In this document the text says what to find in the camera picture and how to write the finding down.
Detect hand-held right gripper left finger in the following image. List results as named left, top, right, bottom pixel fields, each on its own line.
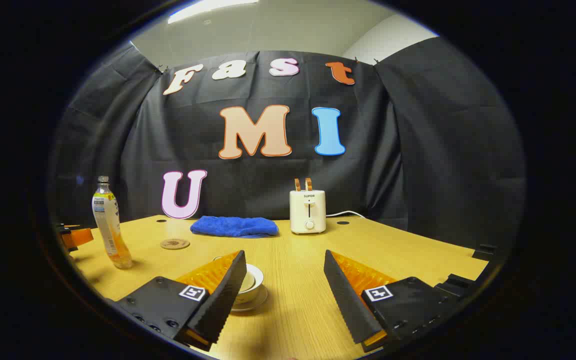
left=105, top=250, right=248, bottom=352

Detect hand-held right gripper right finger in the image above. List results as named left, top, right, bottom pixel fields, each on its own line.
left=323, top=250, right=459, bottom=353

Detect white teacup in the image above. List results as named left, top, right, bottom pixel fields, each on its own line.
left=213, top=256, right=265, bottom=305

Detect clear water bottle orange drink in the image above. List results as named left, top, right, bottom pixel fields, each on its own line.
left=91, top=176, right=134, bottom=270

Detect blue towel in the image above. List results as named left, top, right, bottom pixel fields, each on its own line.
left=190, top=215, right=280, bottom=239

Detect white toaster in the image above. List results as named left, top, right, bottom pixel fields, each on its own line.
left=289, top=189, right=327, bottom=235

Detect black clamp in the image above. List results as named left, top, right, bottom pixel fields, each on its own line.
left=472, top=244, right=497, bottom=262
left=435, top=274, right=470, bottom=301

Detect black backdrop cloth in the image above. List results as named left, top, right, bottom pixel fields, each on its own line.
left=50, top=37, right=526, bottom=251

